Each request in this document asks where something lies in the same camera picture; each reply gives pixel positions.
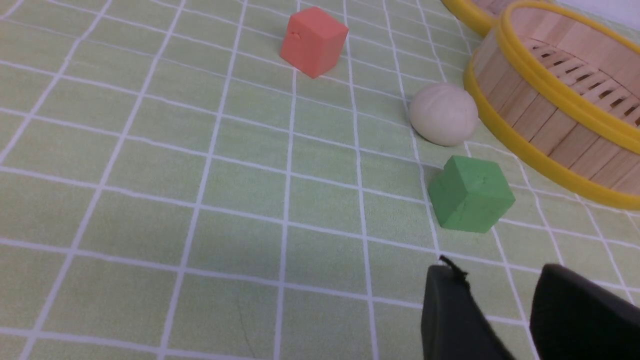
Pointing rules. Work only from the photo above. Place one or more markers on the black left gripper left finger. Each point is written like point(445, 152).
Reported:
point(452, 326)

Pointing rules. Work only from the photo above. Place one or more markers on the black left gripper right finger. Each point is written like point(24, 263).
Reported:
point(573, 318)

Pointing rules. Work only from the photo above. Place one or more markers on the pale beige bun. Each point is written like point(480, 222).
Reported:
point(444, 114)

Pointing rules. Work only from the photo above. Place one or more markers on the bamboo steamer tray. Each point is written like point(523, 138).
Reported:
point(561, 91)

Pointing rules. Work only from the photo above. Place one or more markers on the bamboo steamer lid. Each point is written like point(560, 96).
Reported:
point(478, 15)

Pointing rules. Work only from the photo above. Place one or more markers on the green foam cube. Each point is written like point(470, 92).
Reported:
point(470, 194)

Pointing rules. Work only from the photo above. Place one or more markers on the green checkered tablecloth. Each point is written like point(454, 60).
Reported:
point(172, 189)

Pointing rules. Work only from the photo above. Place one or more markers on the red foam cube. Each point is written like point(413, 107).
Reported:
point(313, 41)

